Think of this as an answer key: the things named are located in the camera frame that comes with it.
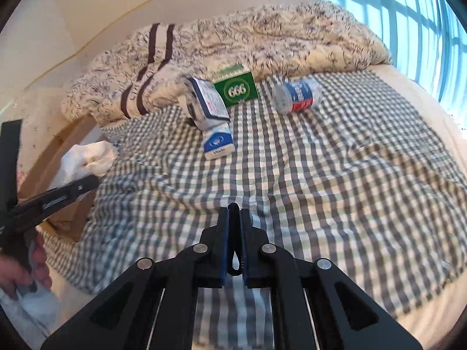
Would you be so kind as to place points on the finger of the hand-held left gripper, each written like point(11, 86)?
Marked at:
point(73, 189)
point(9, 160)

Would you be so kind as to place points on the blue white tissue packet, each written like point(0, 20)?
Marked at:
point(219, 142)

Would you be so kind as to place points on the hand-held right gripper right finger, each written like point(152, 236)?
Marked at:
point(248, 251)

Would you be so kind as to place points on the window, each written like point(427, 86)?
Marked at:
point(401, 18)

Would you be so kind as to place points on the green cardboard box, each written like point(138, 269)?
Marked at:
point(235, 89)

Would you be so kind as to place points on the white plush toy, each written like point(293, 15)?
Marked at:
point(96, 158)

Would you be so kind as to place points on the brown cardboard box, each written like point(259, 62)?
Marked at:
point(47, 164)

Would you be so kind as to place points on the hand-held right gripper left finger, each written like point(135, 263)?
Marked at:
point(224, 248)

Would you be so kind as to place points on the blue and white packet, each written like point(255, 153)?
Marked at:
point(208, 105)

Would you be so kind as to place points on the person's left hand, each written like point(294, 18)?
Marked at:
point(41, 262)

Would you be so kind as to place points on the clear plastic water bottle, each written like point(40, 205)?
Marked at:
point(299, 96)

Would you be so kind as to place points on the pale blue cloth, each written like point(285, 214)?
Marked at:
point(33, 311)

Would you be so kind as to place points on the floral quilt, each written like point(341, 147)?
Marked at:
point(292, 43)

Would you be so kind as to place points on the cream bed mattress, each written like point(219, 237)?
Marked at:
point(458, 207)

